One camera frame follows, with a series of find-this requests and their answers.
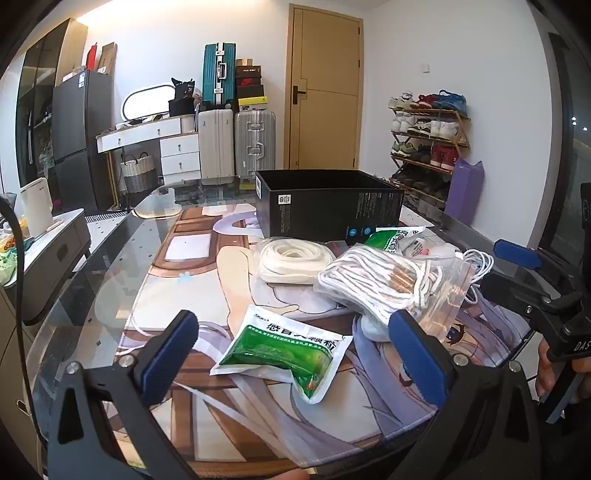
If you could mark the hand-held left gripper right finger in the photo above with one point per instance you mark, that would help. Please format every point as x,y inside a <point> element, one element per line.
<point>415,355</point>

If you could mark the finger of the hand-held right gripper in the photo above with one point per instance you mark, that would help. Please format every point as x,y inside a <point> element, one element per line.
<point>517,254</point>
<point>512,295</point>

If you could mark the white electric kettle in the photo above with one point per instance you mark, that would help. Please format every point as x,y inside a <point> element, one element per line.
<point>37,205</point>

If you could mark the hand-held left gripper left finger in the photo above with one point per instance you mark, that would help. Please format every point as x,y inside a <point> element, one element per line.
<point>171,355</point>

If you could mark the black cardboard box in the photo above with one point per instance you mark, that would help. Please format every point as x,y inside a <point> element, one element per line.
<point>323,203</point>

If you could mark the white vanity desk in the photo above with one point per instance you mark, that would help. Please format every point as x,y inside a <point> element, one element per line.
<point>147,138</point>

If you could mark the teal suitcase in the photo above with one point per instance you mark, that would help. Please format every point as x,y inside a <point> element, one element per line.
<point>217,76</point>

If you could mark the cream suitcase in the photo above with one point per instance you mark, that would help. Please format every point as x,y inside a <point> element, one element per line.
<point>216,143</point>

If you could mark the tall black cabinet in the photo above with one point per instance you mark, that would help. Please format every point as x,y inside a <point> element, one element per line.
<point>41,101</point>

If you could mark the stack of shoe boxes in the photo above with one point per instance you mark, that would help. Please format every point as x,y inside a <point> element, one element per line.
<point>249,83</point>

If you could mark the purple bag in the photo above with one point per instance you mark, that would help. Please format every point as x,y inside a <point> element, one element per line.
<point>464,194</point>

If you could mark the silver suitcase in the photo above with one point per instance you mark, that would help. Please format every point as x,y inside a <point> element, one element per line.
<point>255,143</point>

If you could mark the black handbag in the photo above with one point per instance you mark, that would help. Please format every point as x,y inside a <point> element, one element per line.
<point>182,97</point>

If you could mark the brown cardboard sheet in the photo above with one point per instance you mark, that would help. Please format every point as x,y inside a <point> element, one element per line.
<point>107,57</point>

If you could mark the wooden shoe rack with shoes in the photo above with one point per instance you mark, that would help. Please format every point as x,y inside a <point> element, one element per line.
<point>429,143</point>

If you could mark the woven laundry basket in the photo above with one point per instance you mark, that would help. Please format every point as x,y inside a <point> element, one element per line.
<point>138,173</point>

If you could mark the dark grey fridge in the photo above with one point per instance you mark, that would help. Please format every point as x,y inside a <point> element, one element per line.
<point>78,138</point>

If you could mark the green and white sachet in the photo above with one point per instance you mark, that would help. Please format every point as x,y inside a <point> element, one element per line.
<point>281,355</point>
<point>385,240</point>

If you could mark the person's right hand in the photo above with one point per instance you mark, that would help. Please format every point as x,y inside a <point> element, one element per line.
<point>549,369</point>

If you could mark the printed cartoon desk mat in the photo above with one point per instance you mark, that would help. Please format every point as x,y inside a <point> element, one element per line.
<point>194,258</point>

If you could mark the oval white-framed mirror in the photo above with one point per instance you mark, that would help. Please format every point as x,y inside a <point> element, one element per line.
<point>145,104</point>

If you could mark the red flat box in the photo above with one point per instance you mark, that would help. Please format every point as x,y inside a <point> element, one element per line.
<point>92,57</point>

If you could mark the tan wooden door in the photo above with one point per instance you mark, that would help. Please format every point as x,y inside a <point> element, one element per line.
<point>323,92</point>

